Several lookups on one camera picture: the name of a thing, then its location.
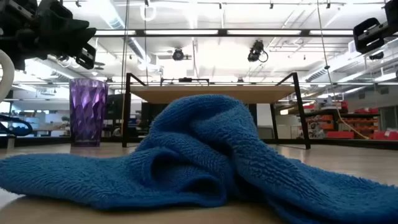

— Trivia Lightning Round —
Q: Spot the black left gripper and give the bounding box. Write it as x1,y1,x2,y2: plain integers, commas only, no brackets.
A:
0,0,97,71

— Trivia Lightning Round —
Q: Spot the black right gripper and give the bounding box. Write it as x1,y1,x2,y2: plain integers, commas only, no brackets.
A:
353,0,398,54

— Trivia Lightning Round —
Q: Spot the purple faceted plastic tumbler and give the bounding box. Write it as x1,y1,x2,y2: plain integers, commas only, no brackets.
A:
68,78,109,147

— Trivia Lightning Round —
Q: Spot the wooden shelf with black frame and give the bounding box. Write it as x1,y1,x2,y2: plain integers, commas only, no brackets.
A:
121,72,312,151

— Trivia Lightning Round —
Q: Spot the black computer monitor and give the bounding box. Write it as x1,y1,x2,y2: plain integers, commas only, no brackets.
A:
141,101,170,129

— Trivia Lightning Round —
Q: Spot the shelving with red bins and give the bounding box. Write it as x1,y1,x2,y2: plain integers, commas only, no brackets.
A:
297,99,398,141

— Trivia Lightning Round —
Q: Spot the black ceiling spotlight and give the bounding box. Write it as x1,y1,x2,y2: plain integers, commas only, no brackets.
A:
172,48,185,62

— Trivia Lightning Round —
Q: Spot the blue terry cloth towel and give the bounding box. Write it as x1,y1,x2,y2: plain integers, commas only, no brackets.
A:
0,94,398,224

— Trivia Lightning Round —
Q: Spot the thin yellow cord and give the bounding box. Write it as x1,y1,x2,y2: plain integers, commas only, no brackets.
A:
334,93,371,140

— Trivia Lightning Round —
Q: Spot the blue curved cable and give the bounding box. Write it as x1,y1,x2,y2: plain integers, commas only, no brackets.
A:
0,113,34,138

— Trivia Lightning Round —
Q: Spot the black table rig frame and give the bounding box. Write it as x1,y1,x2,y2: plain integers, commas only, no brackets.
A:
0,136,398,151

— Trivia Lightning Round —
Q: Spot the black ceiling camera with cable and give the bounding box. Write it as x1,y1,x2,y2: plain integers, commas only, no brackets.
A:
248,39,269,63

